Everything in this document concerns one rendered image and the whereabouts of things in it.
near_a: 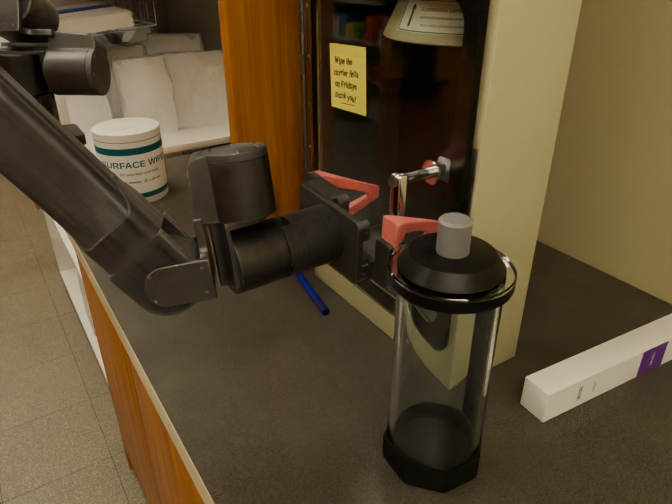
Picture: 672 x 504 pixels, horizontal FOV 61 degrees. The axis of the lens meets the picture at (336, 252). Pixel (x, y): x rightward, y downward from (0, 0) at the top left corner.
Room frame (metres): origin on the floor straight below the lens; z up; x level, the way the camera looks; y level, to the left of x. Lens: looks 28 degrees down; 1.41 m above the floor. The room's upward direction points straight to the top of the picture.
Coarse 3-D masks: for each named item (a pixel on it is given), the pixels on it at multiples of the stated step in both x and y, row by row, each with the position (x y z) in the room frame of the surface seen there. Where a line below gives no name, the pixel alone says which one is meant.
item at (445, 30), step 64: (320, 0) 0.74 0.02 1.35; (384, 0) 0.63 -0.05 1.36; (448, 0) 0.55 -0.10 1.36; (320, 64) 0.74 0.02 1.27; (384, 64) 0.63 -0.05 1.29; (448, 64) 0.55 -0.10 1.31; (320, 128) 0.74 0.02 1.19; (384, 128) 0.63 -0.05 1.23; (448, 128) 0.54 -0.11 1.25; (384, 192) 0.62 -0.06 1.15; (448, 192) 0.53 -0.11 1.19
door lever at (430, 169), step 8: (432, 160) 0.55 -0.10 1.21; (424, 168) 0.55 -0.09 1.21; (432, 168) 0.55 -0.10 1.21; (392, 176) 0.53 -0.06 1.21; (400, 176) 0.53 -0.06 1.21; (408, 176) 0.53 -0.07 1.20; (416, 176) 0.54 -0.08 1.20; (424, 176) 0.54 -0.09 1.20; (432, 176) 0.55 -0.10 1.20; (392, 184) 0.53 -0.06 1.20; (400, 184) 0.52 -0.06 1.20; (408, 184) 0.53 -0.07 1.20; (432, 184) 0.55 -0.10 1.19; (392, 192) 0.53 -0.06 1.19; (400, 192) 0.52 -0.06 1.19; (408, 192) 0.53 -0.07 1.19; (392, 200) 0.53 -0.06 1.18; (400, 200) 0.52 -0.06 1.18; (392, 208) 0.53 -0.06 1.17; (400, 208) 0.52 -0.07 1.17
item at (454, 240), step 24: (456, 216) 0.42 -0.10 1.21; (432, 240) 0.44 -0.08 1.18; (456, 240) 0.41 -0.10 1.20; (480, 240) 0.44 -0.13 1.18; (408, 264) 0.41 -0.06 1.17; (432, 264) 0.40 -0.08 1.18; (456, 264) 0.40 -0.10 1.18; (480, 264) 0.40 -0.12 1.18; (504, 264) 0.41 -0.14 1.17; (432, 288) 0.38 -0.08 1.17; (456, 288) 0.38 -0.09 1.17; (480, 288) 0.38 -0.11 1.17
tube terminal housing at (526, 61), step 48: (528, 0) 0.54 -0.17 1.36; (576, 0) 0.57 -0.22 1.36; (528, 48) 0.54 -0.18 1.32; (480, 96) 0.53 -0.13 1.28; (528, 96) 0.55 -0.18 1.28; (480, 144) 0.52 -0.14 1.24; (528, 144) 0.56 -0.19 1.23; (480, 192) 0.52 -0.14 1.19; (528, 192) 0.56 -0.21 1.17; (528, 240) 0.57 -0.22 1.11; (336, 288) 0.73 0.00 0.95
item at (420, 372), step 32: (416, 288) 0.38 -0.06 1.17; (416, 320) 0.39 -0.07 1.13; (448, 320) 0.37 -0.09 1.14; (480, 320) 0.38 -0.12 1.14; (416, 352) 0.39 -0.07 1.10; (448, 352) 0.37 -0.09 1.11; (480, 352) 0.38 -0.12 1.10; (416, 384) 0.38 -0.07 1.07; (448, 384) 0.37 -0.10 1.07; (480, 384) 0.38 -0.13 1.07; (416, 416) 0.38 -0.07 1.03; (448, 416) 0.37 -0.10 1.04; (480, 416) 0.39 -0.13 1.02; (416, 448) 0.38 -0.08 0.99; (448, 448) 0.38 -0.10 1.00
